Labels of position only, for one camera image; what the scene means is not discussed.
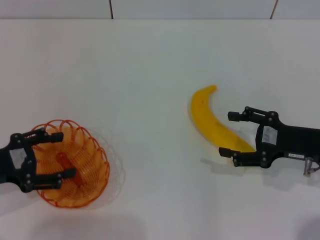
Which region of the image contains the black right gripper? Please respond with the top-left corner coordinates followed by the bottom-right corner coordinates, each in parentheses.
top-left (218, 106), bottom-right (320, 169)

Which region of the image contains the metal connector with grey cable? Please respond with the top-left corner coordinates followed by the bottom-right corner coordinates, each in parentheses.
top-left (303, 156), bottom-right (320, 177)

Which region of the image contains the orange wire basket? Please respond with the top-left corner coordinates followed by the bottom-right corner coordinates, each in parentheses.
top-left (30, 119), bottom-right (111, 209)

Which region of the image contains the yellow banana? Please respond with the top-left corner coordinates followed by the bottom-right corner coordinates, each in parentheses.
top-left (188, 84), bottom-right (257, 153)

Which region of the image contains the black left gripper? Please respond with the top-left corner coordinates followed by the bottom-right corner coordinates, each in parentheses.
top-left (0, 128), bottom-right (77, 194)

